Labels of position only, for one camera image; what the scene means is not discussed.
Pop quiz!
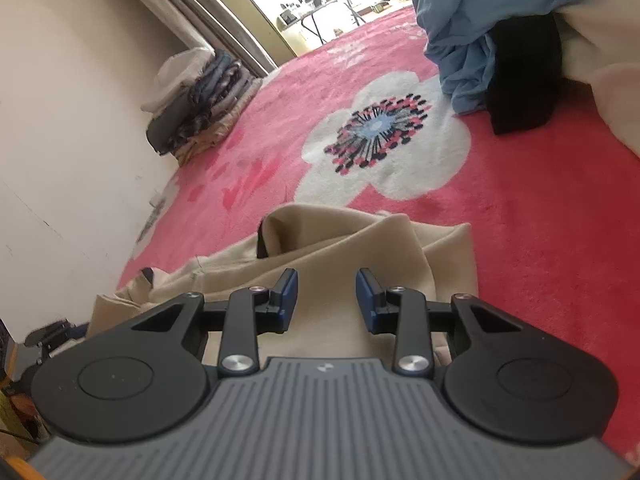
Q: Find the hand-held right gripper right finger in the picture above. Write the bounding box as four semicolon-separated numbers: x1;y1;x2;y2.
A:
355;268;526;376

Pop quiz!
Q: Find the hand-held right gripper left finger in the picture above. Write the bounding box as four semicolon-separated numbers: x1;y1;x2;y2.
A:
130;267;300;377

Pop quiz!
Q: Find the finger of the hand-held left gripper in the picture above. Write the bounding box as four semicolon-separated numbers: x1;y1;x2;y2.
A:
22;319;93;365

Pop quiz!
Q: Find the beige jacket with black trim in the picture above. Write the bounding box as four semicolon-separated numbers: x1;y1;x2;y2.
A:
90;204;481;376

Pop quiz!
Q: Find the stack of folded clothes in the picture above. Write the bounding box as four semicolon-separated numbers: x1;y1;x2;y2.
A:
141;47;264;165

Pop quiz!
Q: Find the pink floral blanket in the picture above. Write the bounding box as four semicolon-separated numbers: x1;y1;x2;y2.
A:
117;2;640;461

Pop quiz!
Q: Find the black cloth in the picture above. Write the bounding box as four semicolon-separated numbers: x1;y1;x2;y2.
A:
486;11;565;136

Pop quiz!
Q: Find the folding table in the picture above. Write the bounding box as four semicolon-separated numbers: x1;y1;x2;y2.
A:
277;0;373;46

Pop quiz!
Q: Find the grey curtain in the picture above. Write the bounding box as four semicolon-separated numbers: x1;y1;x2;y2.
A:
102;0;281;76

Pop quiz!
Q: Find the blue shirt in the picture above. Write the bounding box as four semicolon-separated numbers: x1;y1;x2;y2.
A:
400;0;613;117

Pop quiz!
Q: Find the beige garment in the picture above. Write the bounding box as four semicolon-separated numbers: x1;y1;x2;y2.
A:
552;0;640;161

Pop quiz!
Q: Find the orange cable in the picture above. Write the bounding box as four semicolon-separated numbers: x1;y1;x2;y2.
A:
0;452;43;480

